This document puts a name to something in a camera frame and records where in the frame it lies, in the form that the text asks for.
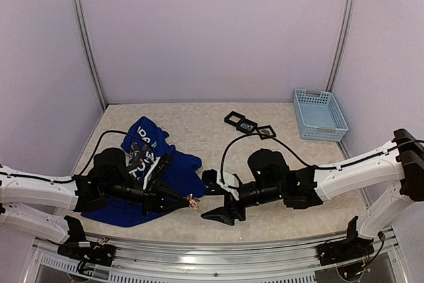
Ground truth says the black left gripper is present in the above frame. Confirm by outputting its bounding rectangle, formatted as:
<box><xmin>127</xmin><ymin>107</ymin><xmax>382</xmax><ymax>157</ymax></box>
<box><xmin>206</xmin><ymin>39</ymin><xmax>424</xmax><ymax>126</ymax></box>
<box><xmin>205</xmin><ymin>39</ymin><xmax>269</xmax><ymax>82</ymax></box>
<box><xmin>103</xmin><ymin>177</ymin><xmax>189</xmax><ymax>217</ymax></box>

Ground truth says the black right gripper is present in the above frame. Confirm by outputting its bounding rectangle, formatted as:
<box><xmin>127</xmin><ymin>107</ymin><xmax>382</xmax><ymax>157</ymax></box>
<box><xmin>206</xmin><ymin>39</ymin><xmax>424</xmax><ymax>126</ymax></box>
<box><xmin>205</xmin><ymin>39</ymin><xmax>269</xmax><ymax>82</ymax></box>
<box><xmin>200</xmin><ymin>181</ymin><xmax>284</xmax><ymax>225</ymax></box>

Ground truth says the white snowflake brooch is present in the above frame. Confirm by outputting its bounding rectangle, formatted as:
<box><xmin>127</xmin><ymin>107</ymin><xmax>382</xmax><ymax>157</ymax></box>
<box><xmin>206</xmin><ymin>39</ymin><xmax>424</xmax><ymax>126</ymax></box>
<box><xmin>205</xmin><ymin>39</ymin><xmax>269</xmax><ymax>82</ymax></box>
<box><xmin>186</xmin><ymin>194</ymin><xmax>200</xmax><ymax>210</ymax></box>

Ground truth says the blue printed t-shirt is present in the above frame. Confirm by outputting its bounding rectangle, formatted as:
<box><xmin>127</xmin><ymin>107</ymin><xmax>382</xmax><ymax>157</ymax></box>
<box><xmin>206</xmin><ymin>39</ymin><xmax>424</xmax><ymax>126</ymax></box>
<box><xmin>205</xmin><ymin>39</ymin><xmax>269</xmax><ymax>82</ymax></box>
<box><xmin>81</xmin><ymin>116</ymin><xmax>206</xmax><ymax>227</ymax></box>

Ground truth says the sunset painting round brooch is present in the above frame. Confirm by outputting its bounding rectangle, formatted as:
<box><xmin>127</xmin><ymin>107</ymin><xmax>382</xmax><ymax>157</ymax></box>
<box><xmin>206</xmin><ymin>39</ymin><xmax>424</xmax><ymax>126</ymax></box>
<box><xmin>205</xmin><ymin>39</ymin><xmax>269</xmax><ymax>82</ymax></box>
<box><xmin>259</xmin><ymin>129</ymin><xmax>271</xmax><ymax>137</ymax></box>

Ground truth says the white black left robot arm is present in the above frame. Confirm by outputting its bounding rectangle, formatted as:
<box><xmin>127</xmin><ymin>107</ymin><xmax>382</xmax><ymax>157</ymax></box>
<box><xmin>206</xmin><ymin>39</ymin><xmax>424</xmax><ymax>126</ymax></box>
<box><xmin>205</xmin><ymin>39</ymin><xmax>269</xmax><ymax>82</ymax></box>
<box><xmin>1</xmin><ymin>148</ymin><xmax>189</xmax><ymax>260</ymax></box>

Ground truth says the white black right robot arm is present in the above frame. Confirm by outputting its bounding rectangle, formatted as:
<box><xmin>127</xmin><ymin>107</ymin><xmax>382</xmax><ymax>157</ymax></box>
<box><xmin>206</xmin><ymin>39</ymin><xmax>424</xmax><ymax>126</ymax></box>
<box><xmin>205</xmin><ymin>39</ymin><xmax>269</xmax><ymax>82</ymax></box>
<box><xmin>202</xmin><ymin>129</ymin><xmax>423</xmax><ymax>259</ymax></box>

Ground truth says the light blue plastic basket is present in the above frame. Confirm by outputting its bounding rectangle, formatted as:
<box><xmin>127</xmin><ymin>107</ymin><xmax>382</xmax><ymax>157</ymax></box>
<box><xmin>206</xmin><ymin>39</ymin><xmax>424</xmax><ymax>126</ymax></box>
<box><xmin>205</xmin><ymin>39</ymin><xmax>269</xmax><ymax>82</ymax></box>
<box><xmin>293</xmin><ymin>89</ymin><xmax>348</xmax><ymax>142</ymax></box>

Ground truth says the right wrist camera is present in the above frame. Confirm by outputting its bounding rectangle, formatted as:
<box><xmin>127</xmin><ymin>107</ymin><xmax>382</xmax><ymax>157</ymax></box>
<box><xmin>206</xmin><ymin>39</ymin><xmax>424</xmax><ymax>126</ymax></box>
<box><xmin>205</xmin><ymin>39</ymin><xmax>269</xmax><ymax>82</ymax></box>
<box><xmin>201</xmin><ymin>170</ymin><xmax>242</xmax><ymax>201</ymax></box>

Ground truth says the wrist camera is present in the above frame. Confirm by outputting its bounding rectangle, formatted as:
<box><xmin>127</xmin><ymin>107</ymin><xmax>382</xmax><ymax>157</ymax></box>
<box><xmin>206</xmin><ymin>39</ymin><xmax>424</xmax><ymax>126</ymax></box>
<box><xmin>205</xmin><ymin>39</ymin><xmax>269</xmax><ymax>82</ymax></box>
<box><xmin>201</xmin><ymin>170</ymin><xmax>242</xmax><ymax>201</ymax></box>
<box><xmin>143</xmin><ymin>154</ymin><xmax>174</xmax><ymax>191</ymax></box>

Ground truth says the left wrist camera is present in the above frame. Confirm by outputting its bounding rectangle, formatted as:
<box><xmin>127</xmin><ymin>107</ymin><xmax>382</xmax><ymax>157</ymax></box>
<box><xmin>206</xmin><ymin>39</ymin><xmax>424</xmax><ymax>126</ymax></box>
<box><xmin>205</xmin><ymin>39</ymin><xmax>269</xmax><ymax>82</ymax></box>
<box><xmin>143</xmin><ymin>154</ymin><xmax>174</xmax><ymax>191</ymax></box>

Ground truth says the aluminium front rail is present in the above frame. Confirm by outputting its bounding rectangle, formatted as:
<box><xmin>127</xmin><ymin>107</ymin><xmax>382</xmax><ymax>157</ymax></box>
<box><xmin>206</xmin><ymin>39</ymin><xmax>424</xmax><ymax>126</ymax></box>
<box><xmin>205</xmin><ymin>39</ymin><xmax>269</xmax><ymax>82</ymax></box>
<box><xmin>25</xmin><ymin>226</ymin><xmax>408</xmax><ymax>283</ymax></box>

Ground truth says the black square frame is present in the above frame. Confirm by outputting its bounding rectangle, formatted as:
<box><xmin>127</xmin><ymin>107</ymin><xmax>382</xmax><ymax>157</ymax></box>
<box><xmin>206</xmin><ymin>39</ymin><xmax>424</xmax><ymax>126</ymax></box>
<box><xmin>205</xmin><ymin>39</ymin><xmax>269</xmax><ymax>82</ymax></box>
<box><xmin>236</xmin><ymin>119</ymin><xmax>258</xmax><ymax>135</ymax></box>
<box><xmin>224</xmin><ymin>111</ymin><xmax>246</xmax><ymax>127</ymax></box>
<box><xmin>256</xmin><ymin>125</ymin><xmax>276</xmax><ymax>140</ymax></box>

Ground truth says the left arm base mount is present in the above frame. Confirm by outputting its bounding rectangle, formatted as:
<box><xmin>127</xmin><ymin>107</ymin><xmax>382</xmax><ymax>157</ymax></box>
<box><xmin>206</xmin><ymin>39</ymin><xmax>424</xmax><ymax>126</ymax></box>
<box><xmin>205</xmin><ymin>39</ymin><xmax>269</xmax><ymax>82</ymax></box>
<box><xmin>57</xmin><ymin>237</ymin><xmax>117</xmax><ymax>267</ymax></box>

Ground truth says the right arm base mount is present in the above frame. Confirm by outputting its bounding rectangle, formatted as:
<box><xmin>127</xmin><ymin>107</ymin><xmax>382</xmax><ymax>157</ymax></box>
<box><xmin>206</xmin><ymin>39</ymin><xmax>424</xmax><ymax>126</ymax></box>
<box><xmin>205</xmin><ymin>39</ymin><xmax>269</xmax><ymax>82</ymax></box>
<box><xmin>316</xmin><ymin>226</ymin><xmax>374</xmax><ymax>266</ymax></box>

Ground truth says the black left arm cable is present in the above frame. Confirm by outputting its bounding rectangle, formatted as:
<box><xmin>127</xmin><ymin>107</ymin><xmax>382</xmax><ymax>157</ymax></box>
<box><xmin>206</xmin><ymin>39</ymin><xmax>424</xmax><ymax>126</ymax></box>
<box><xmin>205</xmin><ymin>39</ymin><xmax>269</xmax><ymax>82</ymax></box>
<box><xmin>0</xmin><ymin>130</ymin><xmax>160</xmax><ymax>184</ymax></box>

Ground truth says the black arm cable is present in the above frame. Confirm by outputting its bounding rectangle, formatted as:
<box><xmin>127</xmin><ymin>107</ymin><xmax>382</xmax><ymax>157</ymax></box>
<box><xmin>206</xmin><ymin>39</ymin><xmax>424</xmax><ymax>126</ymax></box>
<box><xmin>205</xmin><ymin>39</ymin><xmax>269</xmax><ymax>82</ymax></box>
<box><xmin>219</xmin><ymin>133</ymin><xmax>424</xmax><ymax>181</ymax></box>
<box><xmin>0</xmin><ymin>130</ymin><xmax>160</xmax><ymax>184</ymax></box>

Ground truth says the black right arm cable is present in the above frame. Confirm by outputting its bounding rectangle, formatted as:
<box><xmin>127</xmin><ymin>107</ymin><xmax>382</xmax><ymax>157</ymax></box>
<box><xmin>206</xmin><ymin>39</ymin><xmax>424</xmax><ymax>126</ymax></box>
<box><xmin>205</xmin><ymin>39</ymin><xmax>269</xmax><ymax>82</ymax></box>
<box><xmin>219</xmin><ymin>133</ymin><xmax>424</xmax><ymax>181</ymax></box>

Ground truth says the aluminium corner post left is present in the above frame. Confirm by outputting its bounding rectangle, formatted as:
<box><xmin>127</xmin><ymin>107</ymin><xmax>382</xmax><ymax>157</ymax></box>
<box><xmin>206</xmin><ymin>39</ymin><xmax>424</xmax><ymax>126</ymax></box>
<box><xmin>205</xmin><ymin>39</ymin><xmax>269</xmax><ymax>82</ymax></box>
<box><xmin>72</xmin><ymin>0</ymin><xmax>109</xmax><ymax>112</ymax></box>

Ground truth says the aluminium corner post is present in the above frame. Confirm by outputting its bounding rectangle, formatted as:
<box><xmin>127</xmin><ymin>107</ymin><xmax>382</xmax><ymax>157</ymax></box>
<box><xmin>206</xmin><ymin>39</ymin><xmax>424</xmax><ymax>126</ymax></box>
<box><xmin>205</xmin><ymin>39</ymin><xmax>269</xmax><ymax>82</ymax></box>
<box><xmin>72</xmin><ymin>0</ymin><xmax>109</xmax><ymax>112</ymax></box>
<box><xmin>325</xmin><ymin>0</ymin><xmax>355</xmax><ymax>92</ymax></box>

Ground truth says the aluminium corner post right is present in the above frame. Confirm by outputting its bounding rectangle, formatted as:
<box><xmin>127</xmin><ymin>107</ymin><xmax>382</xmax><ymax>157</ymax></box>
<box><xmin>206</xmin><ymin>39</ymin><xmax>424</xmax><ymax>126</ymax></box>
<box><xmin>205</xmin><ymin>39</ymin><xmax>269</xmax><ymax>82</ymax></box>
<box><xmin>325</xmin><ymin>0</ymin><xmax>355</xmax><ymax>92</ymax></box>

